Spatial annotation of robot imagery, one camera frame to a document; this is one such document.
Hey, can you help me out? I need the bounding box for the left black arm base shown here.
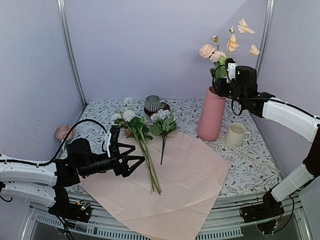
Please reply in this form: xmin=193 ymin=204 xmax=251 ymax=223
xmin=48 ymin=186 xmax=92 ymax=223

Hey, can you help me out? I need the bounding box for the white ranunculus flower stem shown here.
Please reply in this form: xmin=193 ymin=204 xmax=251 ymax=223
xmin=128 ymin=116 xmax=162 ymax=195

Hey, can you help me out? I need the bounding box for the pink rose flower stem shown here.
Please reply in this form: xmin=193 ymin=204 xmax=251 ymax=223
xmin=198 ymin=35 xmax=227 ymax=88

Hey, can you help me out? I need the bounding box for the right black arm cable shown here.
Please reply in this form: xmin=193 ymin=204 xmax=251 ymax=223
xmin=231 ymin=97 xmax=244 ymax=116

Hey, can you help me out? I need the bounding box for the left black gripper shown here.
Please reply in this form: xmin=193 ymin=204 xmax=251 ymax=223
xmin=78 ymin=143 xmax=146 ymax=178

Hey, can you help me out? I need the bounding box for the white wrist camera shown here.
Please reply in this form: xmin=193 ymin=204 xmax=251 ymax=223
xmin=102 ymin=125 xmax=120 ymax=158
xmin=225 ymin=58 xmax=237 ymax=83

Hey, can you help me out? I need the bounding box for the dark red small object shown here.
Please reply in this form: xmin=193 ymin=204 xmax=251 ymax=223
xmin=161 ymin=101 xmax=171 ymax=111

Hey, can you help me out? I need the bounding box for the striped grey ceramic cup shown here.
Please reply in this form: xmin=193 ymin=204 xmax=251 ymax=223
xmin=144 ymin=95 xmax=162 ymax=113

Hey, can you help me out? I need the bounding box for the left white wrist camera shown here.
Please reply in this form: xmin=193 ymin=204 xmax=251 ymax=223
xmin=102 ymin=125 xmax=120 ymax=158

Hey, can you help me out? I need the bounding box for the pink patterned ball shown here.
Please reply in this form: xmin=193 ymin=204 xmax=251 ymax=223
xmin=54 ymin=125 xmax=75 ymax=143

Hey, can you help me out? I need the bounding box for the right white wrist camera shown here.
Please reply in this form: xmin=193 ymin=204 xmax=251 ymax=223
xmin=225 ymin=58 xmax=237 ymax=83

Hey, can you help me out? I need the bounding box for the aluminium frame post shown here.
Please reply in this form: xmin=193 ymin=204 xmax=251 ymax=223
xmin=255 ymin=0 xmax=275 ymax=78
xmin=56 ymin=0 xmax=87 ymax=108

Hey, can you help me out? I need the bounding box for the pink wrapping paper sheet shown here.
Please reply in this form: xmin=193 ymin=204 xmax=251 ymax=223
xmin=78 ymin=129 xmax=231 ymax=240

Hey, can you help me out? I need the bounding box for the floral patterned table mat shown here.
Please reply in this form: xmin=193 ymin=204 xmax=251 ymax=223
xmin=48 ymin=99 xmax=286 ymax=201

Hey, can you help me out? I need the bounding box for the right aluminium frame post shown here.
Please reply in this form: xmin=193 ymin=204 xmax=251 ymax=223
xmin=255 ymin=0 xmax=275 ymax=78

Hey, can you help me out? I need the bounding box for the peach blossom flower stem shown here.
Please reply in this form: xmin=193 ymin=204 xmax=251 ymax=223
xmin=219 ymin=18 xmax=261 ymax=69

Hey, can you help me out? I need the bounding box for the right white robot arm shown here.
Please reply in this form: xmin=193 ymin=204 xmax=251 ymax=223
xmin=211 ymin=63 xmax=320 ymax=218

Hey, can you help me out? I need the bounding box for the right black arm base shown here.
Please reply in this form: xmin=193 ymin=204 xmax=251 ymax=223
xmin=239 ymin=190 xmax=285 ymax=235

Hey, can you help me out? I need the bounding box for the white blue hydrangea stem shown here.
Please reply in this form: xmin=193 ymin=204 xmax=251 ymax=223
xmin=150 ymin=109 xmax=178 ymax=164

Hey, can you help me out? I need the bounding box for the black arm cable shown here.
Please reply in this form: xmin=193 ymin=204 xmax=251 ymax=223
xmin=231 ymin=97 xmax=244 ymax=116
xmin=0 ymin=118 xmax=111 ymax=167

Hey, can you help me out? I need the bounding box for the cream ceramic mug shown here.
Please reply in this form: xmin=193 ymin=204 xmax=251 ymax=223
xmin=224 ymin=122 xmax=252 ymax=146

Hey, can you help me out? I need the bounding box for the cream printed ribbon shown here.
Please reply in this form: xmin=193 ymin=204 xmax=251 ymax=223
xmin=216 ymin=138 xmax=281 ymax=173

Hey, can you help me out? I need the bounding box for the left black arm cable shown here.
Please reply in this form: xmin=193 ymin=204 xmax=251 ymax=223
xmin=0 ymin=118 xmax=111 ymax=167

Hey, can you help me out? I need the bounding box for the tall pink vase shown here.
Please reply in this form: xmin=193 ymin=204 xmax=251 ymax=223
xmin=197 ymin=86 xmax=226 ymax=141

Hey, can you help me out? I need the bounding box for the left aluminium frame post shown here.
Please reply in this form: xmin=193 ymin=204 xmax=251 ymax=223
xmin=56 ymin=0 xmax=87 ymax=108

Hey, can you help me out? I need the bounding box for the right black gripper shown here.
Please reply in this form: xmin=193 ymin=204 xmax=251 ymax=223
xmin=216 ymin=77 xmax=247 ymax=105

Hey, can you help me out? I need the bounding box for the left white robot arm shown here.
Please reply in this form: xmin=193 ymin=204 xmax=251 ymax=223
xmin=0 ymin=138 xmax=145 ymax=187

